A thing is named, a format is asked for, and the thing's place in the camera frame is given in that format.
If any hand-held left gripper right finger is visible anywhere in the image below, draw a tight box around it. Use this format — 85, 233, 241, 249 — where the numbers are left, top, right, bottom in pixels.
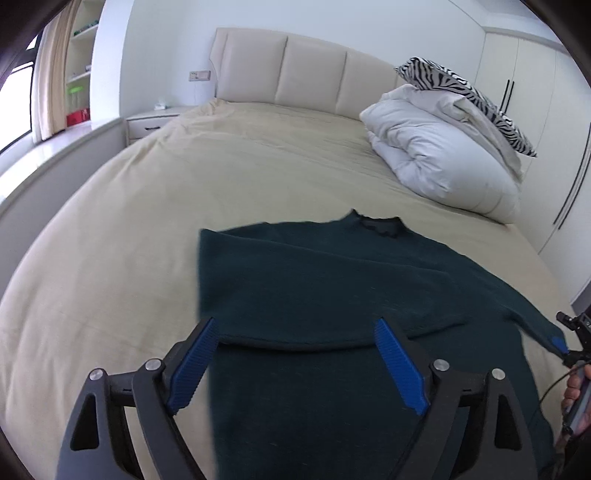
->
373, 318, 539, 480

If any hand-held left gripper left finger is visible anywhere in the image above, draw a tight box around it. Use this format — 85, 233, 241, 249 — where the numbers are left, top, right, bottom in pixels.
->
56, 316, 220, 480

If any dark green sweater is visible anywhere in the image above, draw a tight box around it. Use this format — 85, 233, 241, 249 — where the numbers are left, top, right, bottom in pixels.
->
198, 209, 568, 480

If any person's right hand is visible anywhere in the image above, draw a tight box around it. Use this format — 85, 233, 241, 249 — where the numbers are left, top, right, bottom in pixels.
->
560, 362, 591, 418

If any bed with beige sheet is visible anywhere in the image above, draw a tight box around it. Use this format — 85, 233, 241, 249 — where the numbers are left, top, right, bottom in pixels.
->
0, 98, 583, 480

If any white wardrobe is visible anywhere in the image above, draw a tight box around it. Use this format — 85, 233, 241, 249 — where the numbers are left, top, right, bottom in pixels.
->
471, 28, 591, 305

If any white folded duvet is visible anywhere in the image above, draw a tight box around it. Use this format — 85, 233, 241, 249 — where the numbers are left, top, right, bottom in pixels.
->
359, 84, 525, 226

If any white nightstand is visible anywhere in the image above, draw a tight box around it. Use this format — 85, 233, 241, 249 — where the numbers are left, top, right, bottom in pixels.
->
126, 105, 195, 141

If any white window ledge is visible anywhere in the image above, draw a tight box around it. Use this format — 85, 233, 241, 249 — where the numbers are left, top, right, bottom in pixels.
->
0, 117, 127, 232

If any zebra print pillow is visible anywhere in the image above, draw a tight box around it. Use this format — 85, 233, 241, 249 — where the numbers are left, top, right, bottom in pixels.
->
394, 56, 539, 158

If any cream padded headboard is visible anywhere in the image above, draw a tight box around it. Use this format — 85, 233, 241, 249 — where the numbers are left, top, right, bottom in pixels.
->
210, 27, 407, 121

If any window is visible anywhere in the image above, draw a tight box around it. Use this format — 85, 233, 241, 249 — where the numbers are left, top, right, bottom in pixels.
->
0, 32, 38, 153

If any beige curtain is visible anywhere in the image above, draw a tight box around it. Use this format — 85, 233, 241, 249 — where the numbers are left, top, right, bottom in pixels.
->
30, 0, 81, 141

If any black cable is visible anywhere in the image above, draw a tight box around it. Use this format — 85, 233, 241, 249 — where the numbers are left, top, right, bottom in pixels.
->
539, 367, 578, 437

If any white wall shelf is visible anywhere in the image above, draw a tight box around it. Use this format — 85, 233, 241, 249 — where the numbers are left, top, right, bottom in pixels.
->
65, 0, 105, 134

